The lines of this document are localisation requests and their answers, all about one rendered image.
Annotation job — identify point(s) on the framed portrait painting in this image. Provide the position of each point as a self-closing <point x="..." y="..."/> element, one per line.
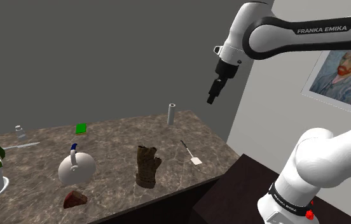
<point x="339" y="77"/>

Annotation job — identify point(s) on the silver kitchen knife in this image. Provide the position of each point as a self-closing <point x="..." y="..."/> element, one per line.
<point x="20" y="145"/>

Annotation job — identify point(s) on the green sponge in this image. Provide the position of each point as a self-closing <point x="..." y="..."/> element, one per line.
<point x="81" y="128"/>

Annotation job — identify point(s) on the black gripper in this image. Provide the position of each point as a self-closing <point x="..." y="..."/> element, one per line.
<point x="222" y="76"/>

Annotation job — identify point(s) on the white paper towel roll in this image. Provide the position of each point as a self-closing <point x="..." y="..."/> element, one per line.
<point x="171" y="114"/>

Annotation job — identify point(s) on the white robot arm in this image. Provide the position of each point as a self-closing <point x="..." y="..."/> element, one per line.
<point x="324" y="155"/>

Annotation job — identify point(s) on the brown cake slice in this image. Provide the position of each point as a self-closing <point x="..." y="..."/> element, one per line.
<point x="74" y="199"/>

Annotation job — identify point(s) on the dark robot stand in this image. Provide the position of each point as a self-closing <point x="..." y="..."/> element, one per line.
<point x="237" y="192"/>

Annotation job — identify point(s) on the brown oven mitt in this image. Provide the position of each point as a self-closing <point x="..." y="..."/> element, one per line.
<point x="147" y="167"/>

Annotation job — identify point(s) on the clear glass salt shaker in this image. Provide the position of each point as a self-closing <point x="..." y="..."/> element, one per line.
<point x="20" y="132"/>

